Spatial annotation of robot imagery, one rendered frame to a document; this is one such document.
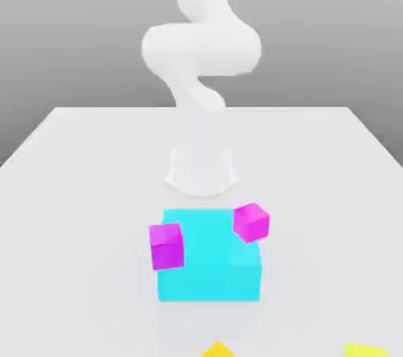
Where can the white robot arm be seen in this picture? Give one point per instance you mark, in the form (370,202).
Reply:
(201,48)

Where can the small magenta cube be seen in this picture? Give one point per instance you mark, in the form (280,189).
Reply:
(251,222)

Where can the small purple cube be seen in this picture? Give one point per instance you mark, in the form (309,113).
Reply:
(166,247)

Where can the small orange-yellow cube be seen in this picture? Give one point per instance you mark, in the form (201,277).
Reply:
(218,350)

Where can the small lemon-yellow cube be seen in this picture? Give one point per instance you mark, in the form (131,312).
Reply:
(365,351)

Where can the large cyan box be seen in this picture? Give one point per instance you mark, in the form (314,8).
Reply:
(211,269)

